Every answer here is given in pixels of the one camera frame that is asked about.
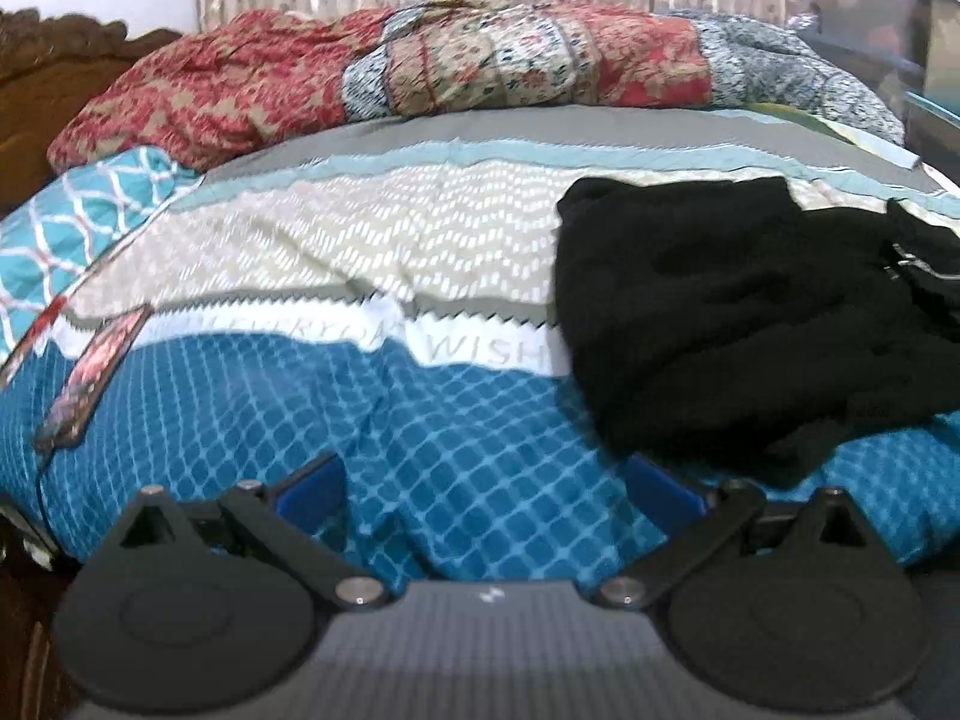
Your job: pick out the teal lattice pillow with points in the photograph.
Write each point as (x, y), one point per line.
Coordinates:
(82, 217)

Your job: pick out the teal lidded storage box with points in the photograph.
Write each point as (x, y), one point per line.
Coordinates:
(937, 135)

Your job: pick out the printed patterned bedsheet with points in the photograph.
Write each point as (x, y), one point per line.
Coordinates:
(337, 405)

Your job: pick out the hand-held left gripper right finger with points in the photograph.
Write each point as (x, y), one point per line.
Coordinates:
(660, 491)

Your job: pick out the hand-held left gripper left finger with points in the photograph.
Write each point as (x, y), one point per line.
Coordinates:
(311, 491)

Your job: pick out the red printed flat case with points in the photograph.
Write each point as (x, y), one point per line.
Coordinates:
(94, 375)

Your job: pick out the black pants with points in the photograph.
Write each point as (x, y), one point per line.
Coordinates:
(712, 300)

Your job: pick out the carved wooden headboard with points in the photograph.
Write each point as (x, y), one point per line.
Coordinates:
(52, 90)

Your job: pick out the clear plastic storage box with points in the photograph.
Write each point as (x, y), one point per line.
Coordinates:
(862, 15)

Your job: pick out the patchwork floral quilt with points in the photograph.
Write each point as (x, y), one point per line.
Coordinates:
(300, 67)

